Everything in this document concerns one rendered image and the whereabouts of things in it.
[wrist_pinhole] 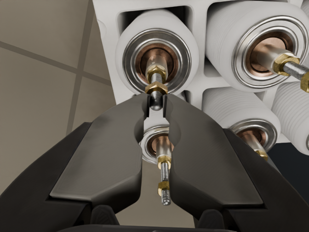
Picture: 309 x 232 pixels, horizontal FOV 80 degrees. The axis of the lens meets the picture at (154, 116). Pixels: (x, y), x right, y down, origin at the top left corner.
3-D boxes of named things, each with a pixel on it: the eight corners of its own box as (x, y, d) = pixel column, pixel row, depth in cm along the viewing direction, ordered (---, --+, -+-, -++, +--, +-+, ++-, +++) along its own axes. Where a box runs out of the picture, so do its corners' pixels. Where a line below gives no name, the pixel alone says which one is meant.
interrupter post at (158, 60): (143, 56, 20) (141, 66, 17) (165, 50, 20) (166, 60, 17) (149, 76, 22) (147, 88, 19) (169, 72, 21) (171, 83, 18)
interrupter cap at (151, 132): (128, 147, 28) (127, 151, 27) (158, 113, 24) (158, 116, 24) (168, 169, 30) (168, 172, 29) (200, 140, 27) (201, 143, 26)
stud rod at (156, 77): (151, 64, 19) (149, 99, 13) (161, 64, 19) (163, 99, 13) (151, 73, 20) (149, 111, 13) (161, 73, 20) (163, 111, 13)
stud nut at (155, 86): (145, 80, 14) (144, 84, 14) (167, 80, 14) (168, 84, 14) (146, 102, 15) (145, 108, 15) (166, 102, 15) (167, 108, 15)
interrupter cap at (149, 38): (112, 37, 19) (111, 38, 19) (185, 18, 18) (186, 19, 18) (134, 100, 23) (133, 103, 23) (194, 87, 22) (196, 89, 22)
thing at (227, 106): (208, 113, 45) (234, 172, 30) (184, 85, 41) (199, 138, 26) (244, 88, 41) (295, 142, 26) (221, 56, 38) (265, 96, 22)
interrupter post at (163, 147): (152, 145, 27) (151, 162, 24) (162, 135, 26) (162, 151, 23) (165, 152, 28) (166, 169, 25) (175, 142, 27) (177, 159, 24)
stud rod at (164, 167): (158, 152, 26) (159, 204, 19) (163, 148, 25) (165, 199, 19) (164, 155, 26) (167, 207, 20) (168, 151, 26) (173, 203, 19)
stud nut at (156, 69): (147, 65, 17) (146, 67, 17) (165, 64, 17) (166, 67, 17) (148, 84, 19) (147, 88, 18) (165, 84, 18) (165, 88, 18)
